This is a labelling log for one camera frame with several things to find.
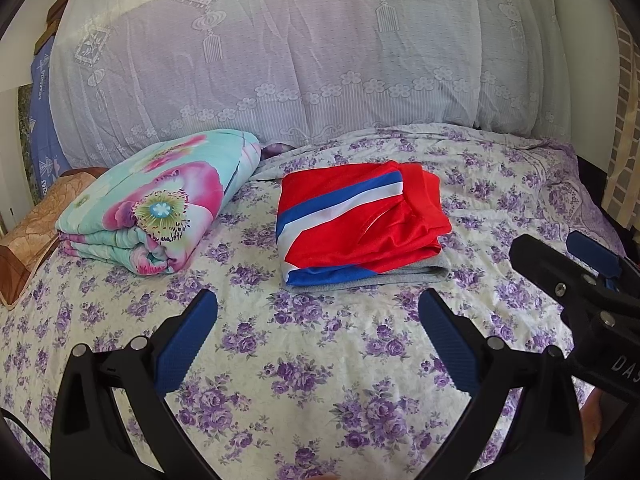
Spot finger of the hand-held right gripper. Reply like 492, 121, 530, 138
509, 232, 602, 320
566, 230, 626, 281

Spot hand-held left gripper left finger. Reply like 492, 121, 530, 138
50, 287, 219, 480

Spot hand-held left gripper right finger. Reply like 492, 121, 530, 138
419, 287, 586, 480

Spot red pants with blue stripe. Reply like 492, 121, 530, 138
276, 160, 453, 286

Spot person's right forearm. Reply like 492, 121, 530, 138
580, 390, 608, 463

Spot grey pants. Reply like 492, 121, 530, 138
282, 260, 451, 293

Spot purple floral bed sheet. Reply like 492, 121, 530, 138
0, 124, 628, 480

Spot beige patterned curtain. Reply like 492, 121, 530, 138
600, 10, 640, 231

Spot folded floral quilt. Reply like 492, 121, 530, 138
55, 129, 263, 276

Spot brown pillow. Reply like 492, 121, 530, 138
0, 169, 108, 307

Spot green patterned board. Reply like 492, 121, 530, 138
17, 85, 42, 203

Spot blue printed cloth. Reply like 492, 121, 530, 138
29, 40, 73, 177

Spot white lace covered bedding pile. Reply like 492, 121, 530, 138
47, 0, 576, 171

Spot black cable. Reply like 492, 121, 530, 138
0, 407, 53, 461

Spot wooden frame piece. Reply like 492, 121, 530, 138
32, 7, 66, 56

